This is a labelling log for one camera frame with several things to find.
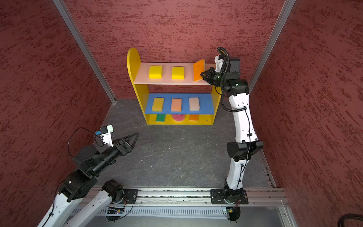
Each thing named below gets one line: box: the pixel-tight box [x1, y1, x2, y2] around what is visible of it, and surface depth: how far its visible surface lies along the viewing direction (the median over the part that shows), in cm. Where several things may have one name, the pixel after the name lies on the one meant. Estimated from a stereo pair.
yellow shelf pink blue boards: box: [126, 47, 222, 125], surface depth 97 cm
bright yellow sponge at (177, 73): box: [171, 66, 185, 80], surface depth 77 cm
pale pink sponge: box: [189, 96, 200, 112], surface depth 100 cm
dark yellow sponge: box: [151, 97, 165, 112], surface depth 99 cm
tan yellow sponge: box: [192, 59, 206, 82], surface depth 75 cm
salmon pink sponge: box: [171, 98, 182, 112], surface depth 97 cm
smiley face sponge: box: [172, 114, 185, 123], surface depth 106 cm
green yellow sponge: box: [155, 113, 166, 123], surface depth 109 cm
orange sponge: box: [189, 114, 199, 123], surface depth 109 cm
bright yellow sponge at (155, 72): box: [148, 65, 163, 79], surface depth 78 cm
